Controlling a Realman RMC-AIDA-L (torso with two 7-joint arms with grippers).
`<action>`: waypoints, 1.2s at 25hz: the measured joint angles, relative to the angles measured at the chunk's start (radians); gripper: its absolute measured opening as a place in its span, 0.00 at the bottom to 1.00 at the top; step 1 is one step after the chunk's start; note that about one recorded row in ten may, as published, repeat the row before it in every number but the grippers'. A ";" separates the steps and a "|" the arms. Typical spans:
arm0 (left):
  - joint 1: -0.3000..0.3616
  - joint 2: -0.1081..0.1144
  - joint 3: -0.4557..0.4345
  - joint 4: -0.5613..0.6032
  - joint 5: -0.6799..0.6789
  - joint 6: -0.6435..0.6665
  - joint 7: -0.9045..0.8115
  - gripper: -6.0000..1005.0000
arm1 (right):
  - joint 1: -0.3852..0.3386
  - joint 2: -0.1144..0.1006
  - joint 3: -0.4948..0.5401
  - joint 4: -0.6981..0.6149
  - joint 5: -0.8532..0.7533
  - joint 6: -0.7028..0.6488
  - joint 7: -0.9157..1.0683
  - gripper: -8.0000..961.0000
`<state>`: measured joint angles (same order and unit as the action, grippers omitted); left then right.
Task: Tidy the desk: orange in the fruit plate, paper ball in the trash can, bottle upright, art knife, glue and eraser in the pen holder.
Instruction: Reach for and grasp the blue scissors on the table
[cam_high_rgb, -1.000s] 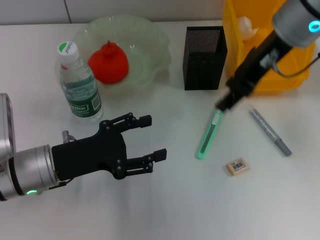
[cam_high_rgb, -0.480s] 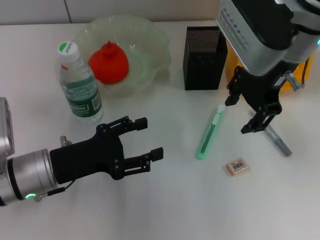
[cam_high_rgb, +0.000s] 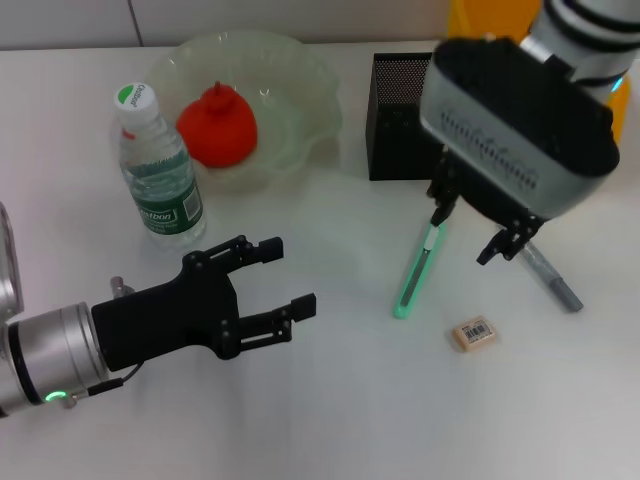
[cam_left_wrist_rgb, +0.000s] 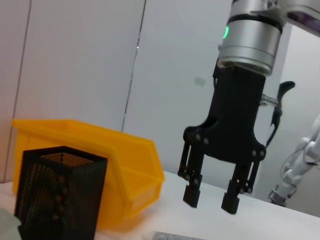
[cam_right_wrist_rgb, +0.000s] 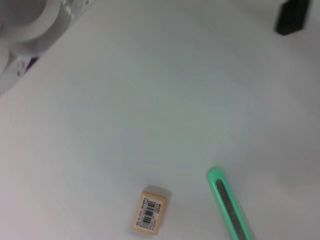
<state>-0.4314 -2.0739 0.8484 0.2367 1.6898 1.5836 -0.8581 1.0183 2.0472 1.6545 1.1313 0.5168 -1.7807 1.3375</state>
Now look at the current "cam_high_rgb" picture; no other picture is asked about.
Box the beige eraser with barcode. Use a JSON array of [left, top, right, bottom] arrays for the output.
[[451, 314, 501, 354]]

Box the pale green glass fruit plate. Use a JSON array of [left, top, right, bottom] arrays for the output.
[[149, 30, 344, 191]]

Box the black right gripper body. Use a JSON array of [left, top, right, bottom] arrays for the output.
[[448, 151, 532, 230]]

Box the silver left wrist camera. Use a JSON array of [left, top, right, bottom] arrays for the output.
[[0, 202, 25, 321]]

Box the grey glitter marker pen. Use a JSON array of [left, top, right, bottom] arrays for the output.
[[519, 242, 585, 314]]

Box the left gripper cable with plug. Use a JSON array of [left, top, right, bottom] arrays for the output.
[[63, 276, 145, 409]]

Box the green utility knife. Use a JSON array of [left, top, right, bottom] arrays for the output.
[[392, 219, 449, 321]]

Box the black mesh pen holder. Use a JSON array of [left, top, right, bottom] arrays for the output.
[[366, 52, 444, 181]]

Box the yellow plastic storage bin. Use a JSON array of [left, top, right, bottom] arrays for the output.
[[447, 0, 632, 144]]

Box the clear water bottle green label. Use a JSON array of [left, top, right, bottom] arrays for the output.
[[110, 82, 207, 250]]

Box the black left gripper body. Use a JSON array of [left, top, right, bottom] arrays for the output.
[[91, 250, 240, 373]]

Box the red-orange toy fruit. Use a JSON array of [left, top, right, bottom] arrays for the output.
[[175, 80, 260, 169]]

